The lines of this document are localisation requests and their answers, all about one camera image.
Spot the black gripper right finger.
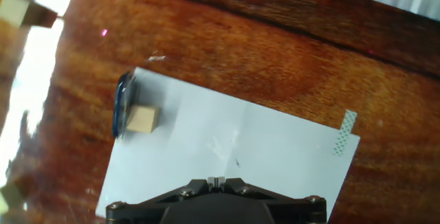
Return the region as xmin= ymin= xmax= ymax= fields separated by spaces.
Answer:
xmin=217 ymin=177 xmax=327 ymax=224

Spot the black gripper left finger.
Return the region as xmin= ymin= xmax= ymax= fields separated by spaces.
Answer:
xmin=105 ymin=177 xmax=218 ymax=224

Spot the blue transparent correction tape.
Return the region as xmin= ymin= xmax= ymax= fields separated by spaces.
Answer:
xmin=111 ymin=71 xmax=137 ymax=139

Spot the green patterned tape strip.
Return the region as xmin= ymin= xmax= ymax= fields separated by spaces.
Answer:
xmin=331 ymin=109 xmax=358 ymax=157

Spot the white paper sheet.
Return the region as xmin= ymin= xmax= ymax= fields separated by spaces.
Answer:
xmin=95 ymin=67 xmax=361 ymax=224

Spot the small wooden cube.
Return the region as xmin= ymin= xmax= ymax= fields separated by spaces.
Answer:
xmin=0 ymin=0 xmax=58 ymax=29
xmin=126 ymin=104 xmax=161 ymax=135

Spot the glossy brown wooden board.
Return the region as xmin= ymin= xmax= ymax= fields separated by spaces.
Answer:
xmin=0 ymin=0 xmax=440 ymax=224

